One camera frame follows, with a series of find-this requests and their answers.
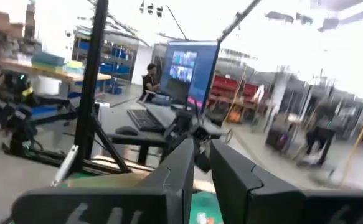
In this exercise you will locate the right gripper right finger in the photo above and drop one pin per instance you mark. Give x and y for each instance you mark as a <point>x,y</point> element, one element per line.
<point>277,205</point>

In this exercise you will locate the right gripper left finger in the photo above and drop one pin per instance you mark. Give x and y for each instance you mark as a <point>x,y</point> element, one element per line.
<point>106,205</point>

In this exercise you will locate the neighbouring black robot arm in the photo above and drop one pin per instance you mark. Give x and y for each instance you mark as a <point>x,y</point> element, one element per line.
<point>16,109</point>

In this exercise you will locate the dark gray desk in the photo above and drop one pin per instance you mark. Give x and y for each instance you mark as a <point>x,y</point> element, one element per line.
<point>156,137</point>

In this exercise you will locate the black computer keyboard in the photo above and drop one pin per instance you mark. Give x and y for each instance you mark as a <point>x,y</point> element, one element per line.
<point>144,119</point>

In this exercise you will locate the light wooden table board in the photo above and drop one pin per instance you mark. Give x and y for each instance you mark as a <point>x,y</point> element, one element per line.
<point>122,165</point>

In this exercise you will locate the desktop computer monitor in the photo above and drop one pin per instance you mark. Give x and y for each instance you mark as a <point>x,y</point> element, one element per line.
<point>190,71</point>

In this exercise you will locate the red storage shelf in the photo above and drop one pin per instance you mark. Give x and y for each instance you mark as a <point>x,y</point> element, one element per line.
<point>228,87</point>

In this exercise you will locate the black computer mouse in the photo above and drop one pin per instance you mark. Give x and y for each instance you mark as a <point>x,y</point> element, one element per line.
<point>126,130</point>

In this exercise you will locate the teal translucent plastic bin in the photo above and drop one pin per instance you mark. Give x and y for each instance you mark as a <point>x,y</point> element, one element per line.
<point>204,202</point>

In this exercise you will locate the shelving with blue bins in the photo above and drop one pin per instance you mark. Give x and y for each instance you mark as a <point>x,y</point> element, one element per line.
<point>112,56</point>

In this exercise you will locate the wooden table with stacks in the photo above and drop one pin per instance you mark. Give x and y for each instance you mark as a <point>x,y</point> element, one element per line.
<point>59,74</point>

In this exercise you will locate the black vertical frame post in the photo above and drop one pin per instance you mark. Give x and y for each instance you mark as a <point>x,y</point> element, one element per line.
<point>89,93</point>

